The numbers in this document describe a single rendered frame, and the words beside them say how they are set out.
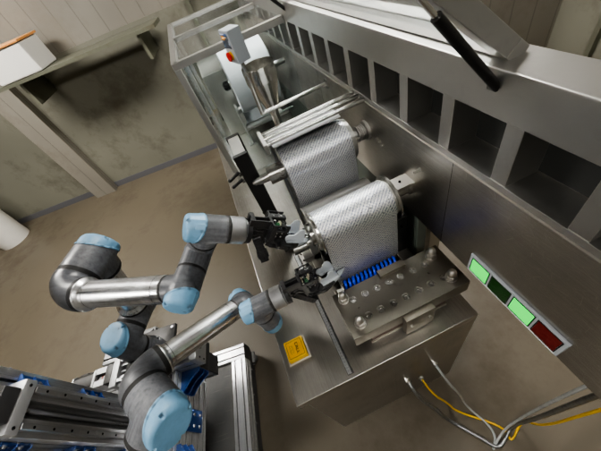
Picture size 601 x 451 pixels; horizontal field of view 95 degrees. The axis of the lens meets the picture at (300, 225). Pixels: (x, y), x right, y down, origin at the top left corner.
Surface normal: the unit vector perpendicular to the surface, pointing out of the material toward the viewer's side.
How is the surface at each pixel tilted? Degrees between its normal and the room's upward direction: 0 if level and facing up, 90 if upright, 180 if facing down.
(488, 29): 90
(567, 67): 0
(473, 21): 90
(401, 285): 0
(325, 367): 0
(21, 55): 90
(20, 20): 90
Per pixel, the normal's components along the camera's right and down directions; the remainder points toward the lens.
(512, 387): -0.27, -0.62
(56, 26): 0.22, 0.70
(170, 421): 0.82, 0.18
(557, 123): -0.90, 0.44
